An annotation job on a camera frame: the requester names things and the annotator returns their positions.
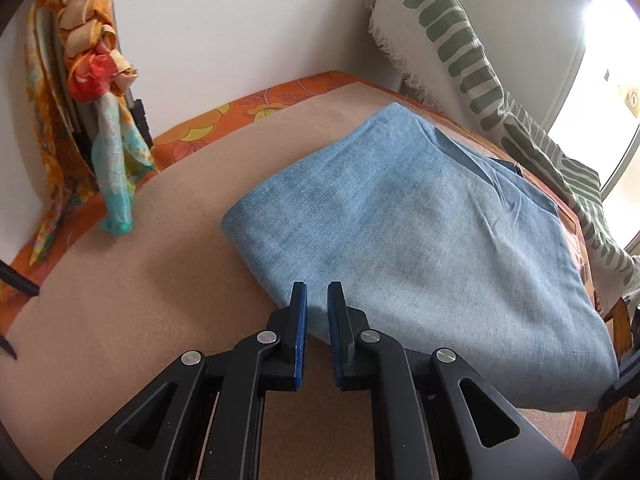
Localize orange floral tablecloth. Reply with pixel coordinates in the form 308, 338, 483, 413
0, 71, 608, 461

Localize black mini tripod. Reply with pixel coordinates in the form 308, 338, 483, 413
0, 260, 40, 361

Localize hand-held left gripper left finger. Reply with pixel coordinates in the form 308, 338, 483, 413
52, 281, 308, 480

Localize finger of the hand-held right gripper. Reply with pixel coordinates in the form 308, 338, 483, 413
597, 360, 640, 413

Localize light blue denim pants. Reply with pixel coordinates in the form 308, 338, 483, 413
221, 102, 621, 413

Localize wooden chair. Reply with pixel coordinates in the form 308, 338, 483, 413
582, 295, 636, 461

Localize green striped white blanket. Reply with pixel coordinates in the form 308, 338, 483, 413
367, 0, 640, 321

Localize orange patterned scarf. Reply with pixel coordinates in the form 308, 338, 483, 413
22, 0, 161, 271

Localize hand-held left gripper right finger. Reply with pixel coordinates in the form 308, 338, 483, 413
326, 281, 581, 480

